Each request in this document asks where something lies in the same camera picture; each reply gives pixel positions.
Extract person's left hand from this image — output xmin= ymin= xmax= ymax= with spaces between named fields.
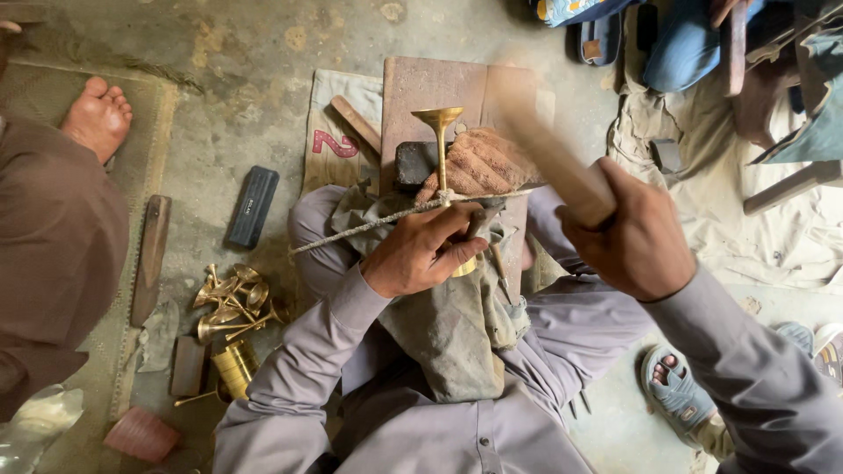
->
xmin=361 ymin=203 xmax=490 ymax=299

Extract person's right hand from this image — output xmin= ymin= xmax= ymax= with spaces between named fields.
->
xmin=556 ymin=157 xmax=698 ymax=302

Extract tall brass goblet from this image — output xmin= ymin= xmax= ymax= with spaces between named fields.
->
xmin=411 ymin=107 xmax=478 ymax=278

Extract wooden mallet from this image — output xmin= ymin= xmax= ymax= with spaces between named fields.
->
xmin=490 ymin=72 xmax=616 ymax=228

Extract white floor cloth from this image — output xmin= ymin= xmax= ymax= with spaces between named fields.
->
xmin=605 ymin=13 xmax=843 ymax=294

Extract dark metal block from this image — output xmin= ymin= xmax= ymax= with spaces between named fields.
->
xmin=394 ymin=141 xmax=450 ymax=193

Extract grey-green lap cloth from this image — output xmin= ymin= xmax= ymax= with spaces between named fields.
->
xmin=328 ymin=184 xmax=532 ymax=404

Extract small dark block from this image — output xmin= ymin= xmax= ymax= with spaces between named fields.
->
xmin=650 ymin=137 xmax=684 ymax=175

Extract small metal punch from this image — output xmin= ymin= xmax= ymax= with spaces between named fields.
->
xmin=489 ymin=240 xmax=513 ymax=305

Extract orange-brown towel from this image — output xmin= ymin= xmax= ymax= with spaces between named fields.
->
xmin=415 ymin=128 xmax=546 ymax=205

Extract white sack with red print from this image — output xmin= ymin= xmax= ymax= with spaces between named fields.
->
xmin=302 ymin=68 xmax=384 ymax=198

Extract wooden stick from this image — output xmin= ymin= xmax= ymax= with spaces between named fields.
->
xmin=330 ymin=95 xmax=383 ymax=156

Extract black ribbed case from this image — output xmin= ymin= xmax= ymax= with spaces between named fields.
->
xmin=227 ymin=165 xmax=281 ymax=250

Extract grey sandal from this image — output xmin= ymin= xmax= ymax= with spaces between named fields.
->
xmin=640 ymin=343 xmax=718 ymax=441
xmin=773 ymin=320 xmax=816 ymax=358

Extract metal points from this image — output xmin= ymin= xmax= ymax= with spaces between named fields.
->
xmin=568 ymin=387 xmax=593 ymax=420

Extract brown wooden board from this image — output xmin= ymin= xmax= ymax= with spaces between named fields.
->
xmin=380 ymin=56 xmax=538 ymax=300

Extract pile of brass goblets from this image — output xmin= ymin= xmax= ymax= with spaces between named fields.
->
xmin=192 ymin=262 xmax=291 ymax=345

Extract blue slipper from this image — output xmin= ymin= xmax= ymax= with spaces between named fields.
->
xmin=578 ymin=12 xmax=624 ymax=67

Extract stack of brass bowls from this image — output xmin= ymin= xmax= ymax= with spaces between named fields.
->
xmin=210 ymin=338 xmax=262 ymax=401

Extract wooden stool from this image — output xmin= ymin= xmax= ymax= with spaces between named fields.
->
xmin=717 ymin=0 xmax=843 ymax=218

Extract white patterned sandal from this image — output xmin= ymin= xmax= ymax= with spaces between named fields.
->
xmin=812 ymin=322 xmax=843 ymax=391

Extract patterned blue fabric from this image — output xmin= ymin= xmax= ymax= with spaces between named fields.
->
xmin=529 ymin=0 xmax=645 ymax=29

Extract brown wooden block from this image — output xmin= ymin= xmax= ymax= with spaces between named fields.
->
xmin=169 ymin=335 xmax=209 ymax=398

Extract thin brass stem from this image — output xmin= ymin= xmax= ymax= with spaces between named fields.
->
xmin=173 ymin=388 xmax=222 ymax=408

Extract grey plastic scrap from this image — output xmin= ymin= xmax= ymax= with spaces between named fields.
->
xmin=137 ymin=300 xmax=180 ymax=375

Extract woven floor mat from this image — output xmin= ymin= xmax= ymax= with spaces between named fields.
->
xmin=0 ymin=61 xmax=180 ymax=474

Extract pink ribbed block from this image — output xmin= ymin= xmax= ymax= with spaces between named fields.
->
xmin=103 ymin=406 xmax=183 ymax=464

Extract clear plastic bag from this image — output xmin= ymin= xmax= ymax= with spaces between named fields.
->
xmin=0 ymin=384 xmax=86 ymax=474

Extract grey twisted rope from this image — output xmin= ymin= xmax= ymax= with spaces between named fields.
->
xmin=288 ymin=187 xmax=537 ymax=258

